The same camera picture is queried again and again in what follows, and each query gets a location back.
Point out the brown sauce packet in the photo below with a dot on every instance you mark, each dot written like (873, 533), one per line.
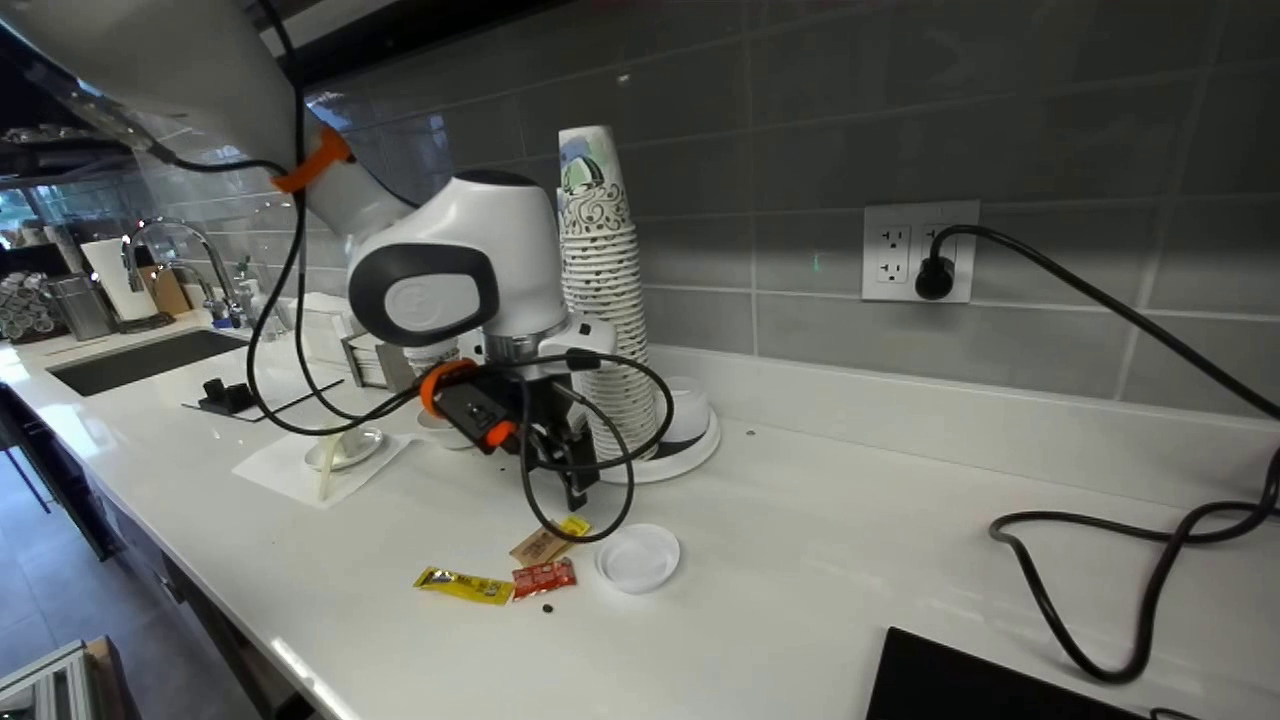
(537, 545)

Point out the black flat pad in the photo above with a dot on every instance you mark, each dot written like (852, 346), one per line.
(984, 680)

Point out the white round plastic lid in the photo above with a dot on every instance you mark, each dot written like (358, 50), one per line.
(636, 559)

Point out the wooden knife block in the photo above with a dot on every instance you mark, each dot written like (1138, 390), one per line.
(164, 290)

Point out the tall paper cup stack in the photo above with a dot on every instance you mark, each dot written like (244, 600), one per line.
(600, 253)

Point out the red ketchup packet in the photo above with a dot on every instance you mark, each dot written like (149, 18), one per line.
(544, 577)

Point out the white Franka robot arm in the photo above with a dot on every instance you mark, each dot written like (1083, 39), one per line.
(465, 253)

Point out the wooden furniture piece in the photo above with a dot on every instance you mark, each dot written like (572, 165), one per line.
(67, 680)

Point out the dark sink basin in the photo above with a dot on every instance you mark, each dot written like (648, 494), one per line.
(140, 362)

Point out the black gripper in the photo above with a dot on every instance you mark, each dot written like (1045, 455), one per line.
(562, 392)

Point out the yellow sauce packet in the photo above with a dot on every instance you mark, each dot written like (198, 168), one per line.
(460, 587)
(579, 526)

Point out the metal faucet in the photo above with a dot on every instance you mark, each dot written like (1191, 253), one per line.
(221, 274)

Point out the white round cup holder base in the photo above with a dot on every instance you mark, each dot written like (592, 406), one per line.
(683, 447)

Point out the white wall outlet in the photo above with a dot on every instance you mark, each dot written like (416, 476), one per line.
(896, 248)

